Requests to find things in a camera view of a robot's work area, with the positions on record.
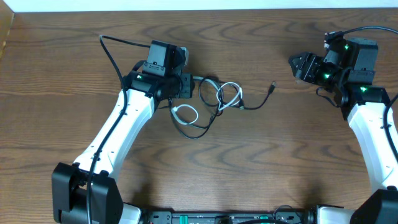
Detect black right camera cable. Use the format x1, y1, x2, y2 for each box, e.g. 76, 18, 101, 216
340, 26, 398, 156

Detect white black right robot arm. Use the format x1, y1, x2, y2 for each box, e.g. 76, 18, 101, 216
288, 37, 397, 223

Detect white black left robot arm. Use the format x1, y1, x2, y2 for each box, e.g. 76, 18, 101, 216
52, 40, 195, 223

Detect white USB cable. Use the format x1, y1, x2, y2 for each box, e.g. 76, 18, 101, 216
171, 76, 244, 126

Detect black left camera cable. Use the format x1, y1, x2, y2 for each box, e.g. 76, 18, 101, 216
85, 34, 152, 224

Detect black USB cable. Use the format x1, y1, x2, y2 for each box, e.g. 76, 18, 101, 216
167, 76, 277, 140

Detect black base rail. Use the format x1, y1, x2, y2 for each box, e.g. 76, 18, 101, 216
138, 208, 317, 224

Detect black camera cable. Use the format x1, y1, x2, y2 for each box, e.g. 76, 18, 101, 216
340, 26, 398, 156
85, 34, 152, 224

